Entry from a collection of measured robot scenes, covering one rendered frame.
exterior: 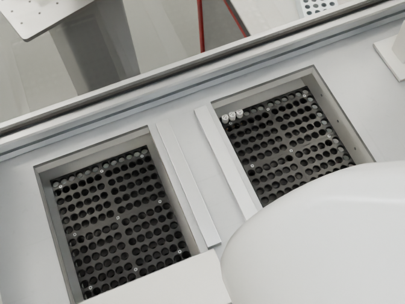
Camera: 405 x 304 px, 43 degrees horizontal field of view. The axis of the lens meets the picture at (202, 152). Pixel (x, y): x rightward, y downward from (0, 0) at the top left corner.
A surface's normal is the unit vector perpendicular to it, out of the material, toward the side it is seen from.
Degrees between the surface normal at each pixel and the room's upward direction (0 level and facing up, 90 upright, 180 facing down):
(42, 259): 0
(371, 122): 0
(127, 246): 0
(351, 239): 10
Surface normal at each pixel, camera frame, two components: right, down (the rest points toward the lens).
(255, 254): -0.73, -0.04
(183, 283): -0.04, -0.47
